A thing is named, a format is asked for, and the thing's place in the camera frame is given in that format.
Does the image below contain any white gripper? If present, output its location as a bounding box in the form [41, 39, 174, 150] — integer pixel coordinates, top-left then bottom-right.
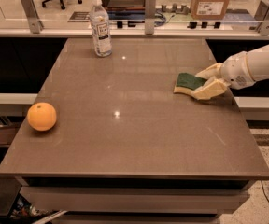
[191, 51, 255, 100]

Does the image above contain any green and yellow sponge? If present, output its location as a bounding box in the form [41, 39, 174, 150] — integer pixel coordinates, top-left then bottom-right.
[174, 73, 206, 95]

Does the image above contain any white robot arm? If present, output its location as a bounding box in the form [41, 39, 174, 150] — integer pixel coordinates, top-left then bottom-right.
[191, 45, 269, 100]

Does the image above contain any cardboard box with label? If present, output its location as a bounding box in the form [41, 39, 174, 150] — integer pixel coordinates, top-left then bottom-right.
[191, 0, 230, 20]

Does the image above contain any clear plastic water bottle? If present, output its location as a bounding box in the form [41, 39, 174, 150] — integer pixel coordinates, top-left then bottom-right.
[89, 0, 112, 57]

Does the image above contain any orange fruit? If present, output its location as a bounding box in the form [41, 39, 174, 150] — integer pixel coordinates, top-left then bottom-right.
[27, 103, 57, 131]

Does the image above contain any middle metal bracket post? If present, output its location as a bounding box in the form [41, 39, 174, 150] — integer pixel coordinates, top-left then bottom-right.
[145, 0, 156, 35]

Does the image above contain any left metal bracket post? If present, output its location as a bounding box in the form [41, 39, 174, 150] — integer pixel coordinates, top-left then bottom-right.
[21, 0, 43, 34]

